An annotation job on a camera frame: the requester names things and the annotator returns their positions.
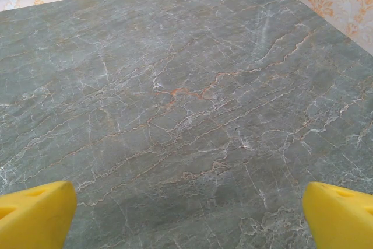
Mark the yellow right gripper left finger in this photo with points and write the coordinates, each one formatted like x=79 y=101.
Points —
x=35 y=217

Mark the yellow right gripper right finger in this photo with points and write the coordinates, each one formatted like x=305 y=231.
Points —
x=341 y=220

